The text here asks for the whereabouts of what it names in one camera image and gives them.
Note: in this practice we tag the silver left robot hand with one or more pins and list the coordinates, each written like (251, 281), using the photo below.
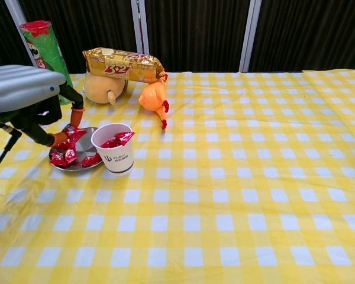
(20, 88)

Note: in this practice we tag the white paper cup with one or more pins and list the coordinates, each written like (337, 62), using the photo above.
(118, 161)

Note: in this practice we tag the green Pringles can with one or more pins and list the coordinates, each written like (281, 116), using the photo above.
(44, 44)

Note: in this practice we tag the yellow plush toy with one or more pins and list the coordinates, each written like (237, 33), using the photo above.
(102, 88)

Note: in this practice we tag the round metal plate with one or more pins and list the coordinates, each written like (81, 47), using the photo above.
(83, 148)

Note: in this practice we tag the gold biscuit package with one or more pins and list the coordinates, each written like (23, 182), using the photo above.
(121, 65)

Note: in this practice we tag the orange rubber chicken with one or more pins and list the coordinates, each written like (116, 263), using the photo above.
(152, 96)

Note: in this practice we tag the black pleated curtain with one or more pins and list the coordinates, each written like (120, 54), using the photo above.
(195, 29)

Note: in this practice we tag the yellow checked tablecloth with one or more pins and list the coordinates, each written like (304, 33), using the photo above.
(225, 192)

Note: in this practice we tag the aluminium frame post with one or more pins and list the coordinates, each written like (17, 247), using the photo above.
(14, 14)
(250, 35)
(139, 23)

